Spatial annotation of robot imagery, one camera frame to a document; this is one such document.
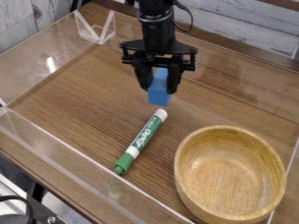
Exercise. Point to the blue foam block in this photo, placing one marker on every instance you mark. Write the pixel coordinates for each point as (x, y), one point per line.
(157, 92)

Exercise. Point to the black metal table bracket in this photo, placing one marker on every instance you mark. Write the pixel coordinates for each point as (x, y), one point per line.
(43, 214)

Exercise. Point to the brown wooden bowl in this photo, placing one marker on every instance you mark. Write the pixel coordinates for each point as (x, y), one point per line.
(230, 175)

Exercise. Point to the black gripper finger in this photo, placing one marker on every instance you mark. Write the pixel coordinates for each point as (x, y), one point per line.
(174, 79)
(145, 75)

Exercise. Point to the clear acrylic tray wall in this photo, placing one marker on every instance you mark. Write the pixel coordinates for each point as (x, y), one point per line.
(75, 109)

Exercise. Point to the green dry erase marker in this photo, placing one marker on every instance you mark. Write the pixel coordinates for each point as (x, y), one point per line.
(141, 141)

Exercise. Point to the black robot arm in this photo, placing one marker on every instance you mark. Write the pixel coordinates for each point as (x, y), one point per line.
(159, 49)

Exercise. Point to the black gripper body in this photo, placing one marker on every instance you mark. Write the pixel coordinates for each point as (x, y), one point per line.
(137, 55)

